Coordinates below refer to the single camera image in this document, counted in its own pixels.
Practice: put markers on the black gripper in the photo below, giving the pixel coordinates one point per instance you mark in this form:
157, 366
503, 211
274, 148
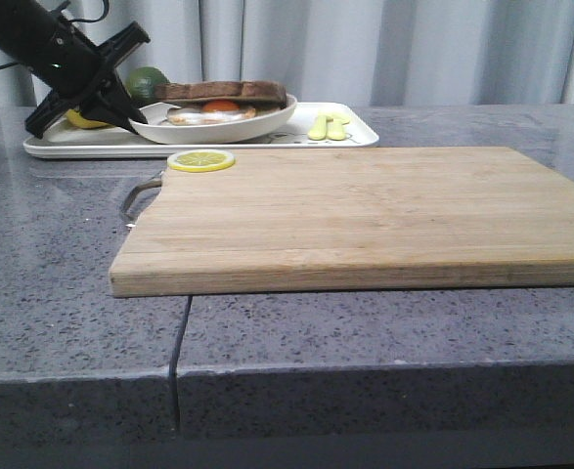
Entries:
83, 76

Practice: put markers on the white round plate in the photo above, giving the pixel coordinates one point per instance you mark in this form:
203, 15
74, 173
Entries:
191, 124

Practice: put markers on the fried egg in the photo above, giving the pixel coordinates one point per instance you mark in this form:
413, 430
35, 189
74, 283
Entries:
213, 113

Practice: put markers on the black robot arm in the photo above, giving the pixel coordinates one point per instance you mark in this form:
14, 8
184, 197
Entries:
26, 27

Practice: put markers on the white bear tray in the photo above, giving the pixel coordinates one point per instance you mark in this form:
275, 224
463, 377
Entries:
65, 141

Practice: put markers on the green lime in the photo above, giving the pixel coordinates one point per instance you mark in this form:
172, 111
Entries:
141, 82

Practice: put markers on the yellow lemon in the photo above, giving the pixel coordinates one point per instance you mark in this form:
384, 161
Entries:
77, 120

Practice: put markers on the lemon slice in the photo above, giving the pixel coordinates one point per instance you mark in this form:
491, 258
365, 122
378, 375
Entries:
201, 160

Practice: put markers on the wooden cutting board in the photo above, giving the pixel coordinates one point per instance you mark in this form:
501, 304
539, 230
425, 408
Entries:
351, 219

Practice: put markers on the yellow-green plastic fork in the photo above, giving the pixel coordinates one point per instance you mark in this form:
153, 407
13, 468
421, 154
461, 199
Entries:
319, 128

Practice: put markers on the yellow-green plastic spoon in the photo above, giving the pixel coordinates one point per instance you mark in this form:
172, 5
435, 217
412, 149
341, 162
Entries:
336, 123

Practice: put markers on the grey curtain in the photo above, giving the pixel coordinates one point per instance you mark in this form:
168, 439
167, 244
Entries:
360, 53

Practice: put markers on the metal cutting board handle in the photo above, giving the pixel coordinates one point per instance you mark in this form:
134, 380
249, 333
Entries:
128, 219

